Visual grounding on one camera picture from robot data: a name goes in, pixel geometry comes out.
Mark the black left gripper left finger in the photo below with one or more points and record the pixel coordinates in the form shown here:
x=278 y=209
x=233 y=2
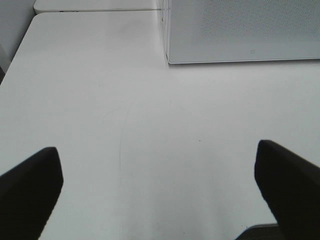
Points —
x=28 y=194

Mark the white microwave oven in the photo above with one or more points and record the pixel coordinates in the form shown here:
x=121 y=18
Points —
x=165 y=30

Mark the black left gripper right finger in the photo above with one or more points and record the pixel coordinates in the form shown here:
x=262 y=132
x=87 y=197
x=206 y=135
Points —
x=290 y=185

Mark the white adjacent table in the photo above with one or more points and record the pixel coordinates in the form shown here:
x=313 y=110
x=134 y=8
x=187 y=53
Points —
x=51 y=6

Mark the white microwave door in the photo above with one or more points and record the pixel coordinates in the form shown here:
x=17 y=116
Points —
x=245 y=30

